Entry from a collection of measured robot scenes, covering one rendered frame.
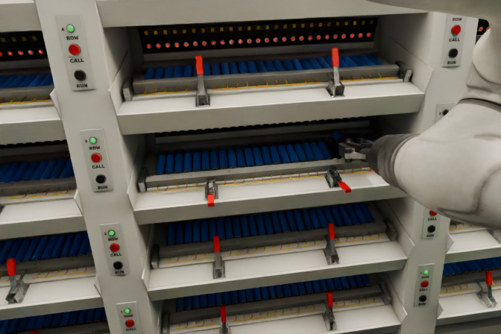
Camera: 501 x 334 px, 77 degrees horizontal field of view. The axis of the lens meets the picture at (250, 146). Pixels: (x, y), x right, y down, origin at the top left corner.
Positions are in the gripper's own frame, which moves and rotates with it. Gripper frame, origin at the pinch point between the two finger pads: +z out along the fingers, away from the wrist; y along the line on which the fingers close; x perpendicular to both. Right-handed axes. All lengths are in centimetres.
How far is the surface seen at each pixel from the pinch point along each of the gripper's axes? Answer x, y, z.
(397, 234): 23.7, -12.7, 3.2
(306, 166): 4.0, 10.4, -0.6
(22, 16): -27, 60, -10
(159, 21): -26.0, 37.9, -9.2
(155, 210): 9.7, 43.1, -4.6
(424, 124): -3.9, -13.5, -6.0
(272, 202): 10.5, 18.9, -3.6
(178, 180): 4.7, 38.5, -0.9
